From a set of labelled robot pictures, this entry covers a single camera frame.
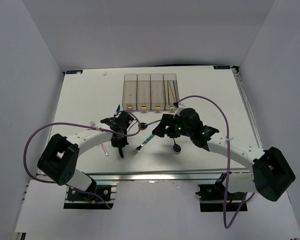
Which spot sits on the black spoon upper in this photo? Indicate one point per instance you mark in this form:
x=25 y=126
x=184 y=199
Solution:
x=144 y=125

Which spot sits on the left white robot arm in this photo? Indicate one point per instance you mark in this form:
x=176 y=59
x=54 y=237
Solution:
x=59 y=158

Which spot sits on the black spoon lower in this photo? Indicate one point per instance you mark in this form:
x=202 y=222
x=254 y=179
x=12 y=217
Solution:
x=176 y=147

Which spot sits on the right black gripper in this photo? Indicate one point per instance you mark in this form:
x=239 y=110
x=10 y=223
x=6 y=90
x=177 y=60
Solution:
x=167 y=120

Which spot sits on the blue table sticker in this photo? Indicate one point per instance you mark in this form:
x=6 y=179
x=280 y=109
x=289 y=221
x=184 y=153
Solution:
x=221 y=67
x=74 y=72

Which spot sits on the black spoon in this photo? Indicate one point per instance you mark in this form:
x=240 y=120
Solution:
x=176 y=147
x=144 y=125

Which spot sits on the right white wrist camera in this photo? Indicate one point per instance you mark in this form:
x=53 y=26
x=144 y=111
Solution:
x=178 y=107

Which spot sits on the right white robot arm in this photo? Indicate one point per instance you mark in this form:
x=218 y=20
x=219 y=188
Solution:
x=269 y=174

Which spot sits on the right blue table sticker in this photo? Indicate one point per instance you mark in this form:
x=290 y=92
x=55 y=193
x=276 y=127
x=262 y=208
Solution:
x=221 y=67

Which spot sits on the aluminium table frame rail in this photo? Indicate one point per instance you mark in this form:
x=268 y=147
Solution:
x=164 y=175

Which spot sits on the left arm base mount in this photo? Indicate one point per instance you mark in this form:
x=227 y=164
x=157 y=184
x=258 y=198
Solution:
x=102 y=199

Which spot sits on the orange chopstick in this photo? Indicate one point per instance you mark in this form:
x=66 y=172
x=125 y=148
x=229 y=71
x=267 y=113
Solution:
x=172 y=92
x=164 y=93

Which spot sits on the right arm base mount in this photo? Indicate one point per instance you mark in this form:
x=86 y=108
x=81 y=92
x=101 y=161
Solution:
x=211 y=197

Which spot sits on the black knife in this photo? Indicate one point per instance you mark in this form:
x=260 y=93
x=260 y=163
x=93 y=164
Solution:
x=120 y=150

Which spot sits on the green handled fork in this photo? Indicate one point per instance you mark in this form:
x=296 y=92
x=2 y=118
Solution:
x=137 y=149

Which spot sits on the left blue table sticker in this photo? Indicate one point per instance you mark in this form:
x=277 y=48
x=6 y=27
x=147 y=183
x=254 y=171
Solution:
x=74 y=72

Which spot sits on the pink handled fork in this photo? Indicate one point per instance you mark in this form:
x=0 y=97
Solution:
x=93 y=124

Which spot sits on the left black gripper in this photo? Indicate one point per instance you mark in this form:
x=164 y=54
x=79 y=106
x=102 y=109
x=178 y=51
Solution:
x=119 y=144

